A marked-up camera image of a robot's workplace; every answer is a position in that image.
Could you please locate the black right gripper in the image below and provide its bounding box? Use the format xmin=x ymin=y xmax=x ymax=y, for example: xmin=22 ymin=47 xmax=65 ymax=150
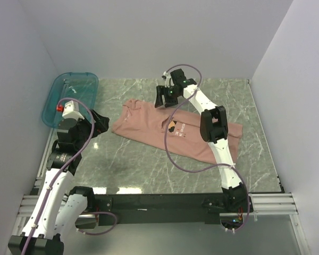
xmin=154 ymin=86 xmax=180 ymax=109

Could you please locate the pink t shirt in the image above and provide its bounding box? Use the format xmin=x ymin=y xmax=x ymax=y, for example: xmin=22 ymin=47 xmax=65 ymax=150
xmin=111 ymin=98 xmax=244 ymax=167

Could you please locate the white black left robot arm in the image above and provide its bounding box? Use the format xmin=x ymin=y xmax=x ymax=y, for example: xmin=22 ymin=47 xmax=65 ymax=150
xmin=8 ymin=109 xmax=110 ymax=254

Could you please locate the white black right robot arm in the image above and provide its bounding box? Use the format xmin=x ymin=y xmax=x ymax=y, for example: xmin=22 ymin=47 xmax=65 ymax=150
xmin=155 ymin=64 xmax=250 ymax=212

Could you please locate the teal transparent plastic bin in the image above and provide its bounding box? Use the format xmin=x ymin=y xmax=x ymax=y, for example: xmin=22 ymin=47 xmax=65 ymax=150
xmin=41 ymin=71 xmax=99 ymax=130

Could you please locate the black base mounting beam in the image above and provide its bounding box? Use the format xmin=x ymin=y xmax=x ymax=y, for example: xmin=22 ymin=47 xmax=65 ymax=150
xmin=69 ymin=193 xmax=255 ymax=230

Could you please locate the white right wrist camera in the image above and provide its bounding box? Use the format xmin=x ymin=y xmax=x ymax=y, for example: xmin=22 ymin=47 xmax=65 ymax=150
xmin=162 ymin=71 xmax=172 ymax=88

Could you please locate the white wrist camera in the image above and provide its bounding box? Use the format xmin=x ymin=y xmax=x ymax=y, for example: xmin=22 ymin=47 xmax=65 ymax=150
xmin=56 ymin=100 xmax=84 ymax=121
xmin=162 ymin=71 xmax=172 ymax=88

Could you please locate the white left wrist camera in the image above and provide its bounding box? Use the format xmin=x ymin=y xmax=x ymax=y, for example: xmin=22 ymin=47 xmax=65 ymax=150
xmin=56 ymin=100 xmax=84 ymax=121

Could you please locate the aluminium frame rail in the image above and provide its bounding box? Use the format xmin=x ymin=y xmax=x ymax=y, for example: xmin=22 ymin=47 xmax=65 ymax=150
xmin=14 ymin=193 xmax=297 ymax=235

